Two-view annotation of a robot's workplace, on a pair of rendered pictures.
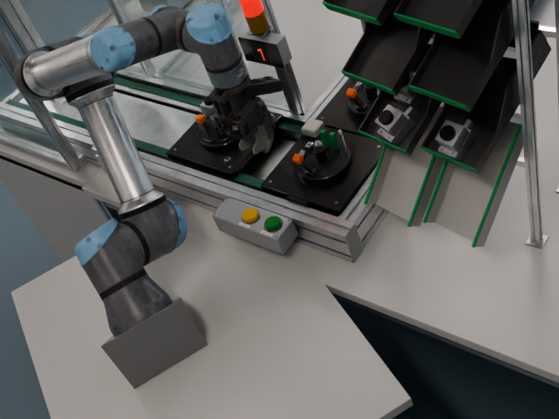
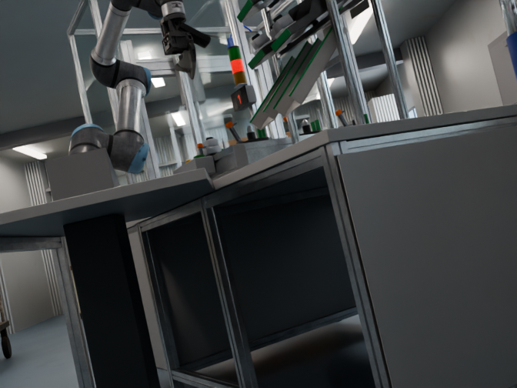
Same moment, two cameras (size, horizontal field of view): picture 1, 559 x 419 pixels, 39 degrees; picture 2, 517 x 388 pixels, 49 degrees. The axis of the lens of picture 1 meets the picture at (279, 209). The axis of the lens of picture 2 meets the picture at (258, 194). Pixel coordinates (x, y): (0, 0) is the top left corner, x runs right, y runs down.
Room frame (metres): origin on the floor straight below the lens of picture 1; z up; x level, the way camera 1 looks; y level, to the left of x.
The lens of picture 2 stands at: (-0.53, -0.42, 0.67)
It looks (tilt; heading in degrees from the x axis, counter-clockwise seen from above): 4 degrees up; 9
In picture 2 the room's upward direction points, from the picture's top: 13 degrees counter-clockwise
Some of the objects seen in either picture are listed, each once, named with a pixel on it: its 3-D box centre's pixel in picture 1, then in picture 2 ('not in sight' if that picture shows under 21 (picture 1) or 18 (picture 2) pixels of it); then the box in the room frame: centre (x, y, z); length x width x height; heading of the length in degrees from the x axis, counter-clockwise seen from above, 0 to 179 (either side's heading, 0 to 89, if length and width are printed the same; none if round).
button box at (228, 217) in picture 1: (254, 224); (193, 171); (1.40, 0.07, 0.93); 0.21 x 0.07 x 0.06; 39
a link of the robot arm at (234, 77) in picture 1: (228, 71); (174, 11); (1.29, -0.01, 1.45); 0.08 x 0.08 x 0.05
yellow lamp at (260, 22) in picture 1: (257, 20); (240, 78); (1.69, -0.12, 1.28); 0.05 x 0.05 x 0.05
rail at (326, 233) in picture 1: (215, 191); (190, 183); (1.59, 0.14, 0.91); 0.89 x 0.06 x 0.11; 39
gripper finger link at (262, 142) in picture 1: (260, 143); (186, 64); (1.27, -0.02, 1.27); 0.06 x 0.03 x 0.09; 129
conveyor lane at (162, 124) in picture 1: (246, 146); not in sight; (1.71, 0.02, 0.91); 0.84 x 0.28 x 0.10; 39
